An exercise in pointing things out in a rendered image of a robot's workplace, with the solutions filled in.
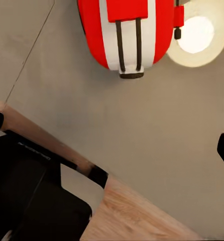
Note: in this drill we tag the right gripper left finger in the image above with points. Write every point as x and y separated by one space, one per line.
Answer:
8 149

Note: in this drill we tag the coffee table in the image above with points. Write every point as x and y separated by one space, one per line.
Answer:
157 134

